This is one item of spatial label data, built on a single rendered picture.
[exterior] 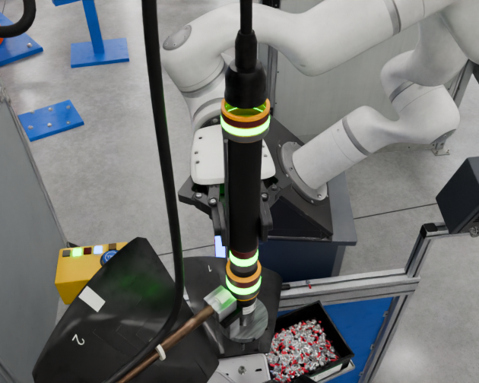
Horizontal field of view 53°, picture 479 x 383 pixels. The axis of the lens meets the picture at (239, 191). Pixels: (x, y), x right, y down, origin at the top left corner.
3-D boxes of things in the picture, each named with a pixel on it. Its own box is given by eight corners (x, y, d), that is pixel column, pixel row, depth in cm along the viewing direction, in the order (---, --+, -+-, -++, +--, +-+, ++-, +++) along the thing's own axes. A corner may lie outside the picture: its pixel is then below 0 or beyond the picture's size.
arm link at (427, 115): (354, 118, 132) (433, 64, 119) (388, 176, 127) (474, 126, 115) (336, 115, 122) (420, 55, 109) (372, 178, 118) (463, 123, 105)
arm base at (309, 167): (283, 131, 139) (333, 94, 129) (325, 172, 146) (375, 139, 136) (277, 171, 125) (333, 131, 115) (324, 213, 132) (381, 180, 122)
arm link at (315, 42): (377, -67, 55) (154, 66, 60) (405, 44, 66) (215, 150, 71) (347, -86, 62) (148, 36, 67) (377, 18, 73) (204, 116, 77)
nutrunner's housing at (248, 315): (242, 346, 68) (245, 49, 35) (223, 327, 70) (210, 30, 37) (261, 329, 70) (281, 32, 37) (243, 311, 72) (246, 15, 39)
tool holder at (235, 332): (231, 362, 63) (229, 325, 57) (197, 327, 67) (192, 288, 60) (277, 321, 68) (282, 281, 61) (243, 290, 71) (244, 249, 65)
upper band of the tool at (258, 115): (244, 152, 42) (244, 125, 40) (211, 129, 44) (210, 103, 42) (277, 131, 44) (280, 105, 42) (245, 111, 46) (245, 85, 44)
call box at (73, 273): (65, 308, 113) (53, 283, 106) (70, 273, 120) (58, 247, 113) (134, 300, 115) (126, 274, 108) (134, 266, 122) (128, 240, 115)
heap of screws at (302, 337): (276, 396, 114) (277, 389, 112) (251, 345, 123) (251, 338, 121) (344, 365, 120) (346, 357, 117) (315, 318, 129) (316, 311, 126)
